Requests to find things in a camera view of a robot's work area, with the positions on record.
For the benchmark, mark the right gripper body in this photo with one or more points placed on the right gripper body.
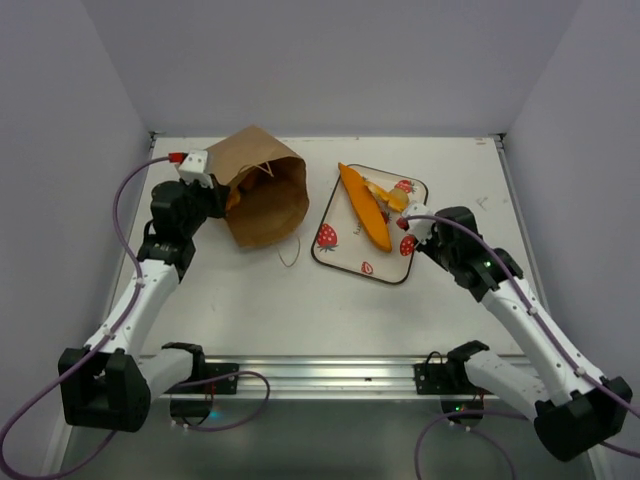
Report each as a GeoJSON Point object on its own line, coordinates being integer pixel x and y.
{"type": "Point", "coordinates": [426, 242]}

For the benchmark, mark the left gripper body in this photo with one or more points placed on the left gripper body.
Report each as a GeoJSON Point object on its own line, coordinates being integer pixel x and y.
{"type": "Point", "coordinates": [208, 203]}

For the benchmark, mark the orange fake bread roll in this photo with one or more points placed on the orange fake bread roll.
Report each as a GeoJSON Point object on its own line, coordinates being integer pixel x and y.
{"type": "Point", "coordinates": [233, 198]}

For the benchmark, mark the brown paper bag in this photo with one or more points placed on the brown paper bag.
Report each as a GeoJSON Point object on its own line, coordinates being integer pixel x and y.
{"type": "Point", "coordinates": [273, 180]}

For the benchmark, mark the twisted striped fake pastry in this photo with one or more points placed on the twisted striped fake pastry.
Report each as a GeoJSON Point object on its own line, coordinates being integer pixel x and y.
{"type": "Point", "coordinates": [395, 199]}

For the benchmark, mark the orange fake baguette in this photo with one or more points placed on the orange fake baguette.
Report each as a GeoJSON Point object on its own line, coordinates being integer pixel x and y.
{"type": "Point", "coordinates": [366, 208]}

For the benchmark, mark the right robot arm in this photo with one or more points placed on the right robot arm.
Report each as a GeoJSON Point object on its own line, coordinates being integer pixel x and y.
{"type": "Point", "coordinates": [571, 403]}

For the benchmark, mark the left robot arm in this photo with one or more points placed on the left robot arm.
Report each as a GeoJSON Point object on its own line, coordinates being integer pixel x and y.
{"type": "Point", "coordinates": [106, 385]}

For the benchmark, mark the strawberry print tray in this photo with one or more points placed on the strawberry print tray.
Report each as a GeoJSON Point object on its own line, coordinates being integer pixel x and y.
{"type": "Point", "coordinates": [344, 243]}

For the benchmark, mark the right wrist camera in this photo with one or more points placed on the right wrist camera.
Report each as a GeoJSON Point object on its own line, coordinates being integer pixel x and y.
{"type": "Point", "coordinates": [417, 220]}

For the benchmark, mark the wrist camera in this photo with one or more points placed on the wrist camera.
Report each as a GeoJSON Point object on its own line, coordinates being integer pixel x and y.
{"type": "Point", "coordinates": [192, 166]}
{"type": "Point", "coordinates": [417, 220]}

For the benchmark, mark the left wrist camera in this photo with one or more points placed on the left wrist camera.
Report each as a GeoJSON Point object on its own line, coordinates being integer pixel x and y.
{"type": "Point", "coordinates": [192, 166]}

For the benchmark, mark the aluminium frame rail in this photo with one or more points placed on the aluminium frame rail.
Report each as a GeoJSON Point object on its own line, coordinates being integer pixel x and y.
{"type": "Point", "coordinates": [319, 377]}

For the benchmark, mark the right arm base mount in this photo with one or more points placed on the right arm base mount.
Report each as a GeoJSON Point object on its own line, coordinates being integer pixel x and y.
{"type": "Point", "coordinates": [439, 377]}

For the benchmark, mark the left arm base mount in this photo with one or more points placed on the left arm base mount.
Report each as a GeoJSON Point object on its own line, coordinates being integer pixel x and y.
{"type": "Point", "coordinates": [193, 405]}

